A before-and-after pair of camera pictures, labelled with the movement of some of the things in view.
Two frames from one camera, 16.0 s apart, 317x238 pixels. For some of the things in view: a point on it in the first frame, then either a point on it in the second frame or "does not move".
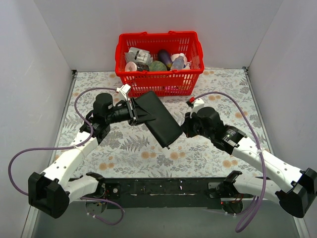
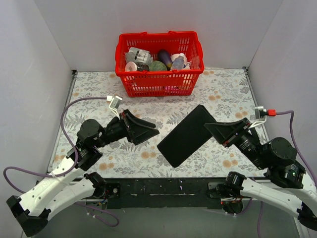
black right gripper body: [187, 126] → [237, 133]
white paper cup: [131, 67] does not move
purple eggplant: [164, 56] does not move
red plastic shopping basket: [174, 83] does not move
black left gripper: [133, 111] → [128, 127]
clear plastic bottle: [179, 63] does not move
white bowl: [173, 56] does not move
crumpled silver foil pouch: [137, 55] does not move
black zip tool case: [150, 109] → [185, 136]
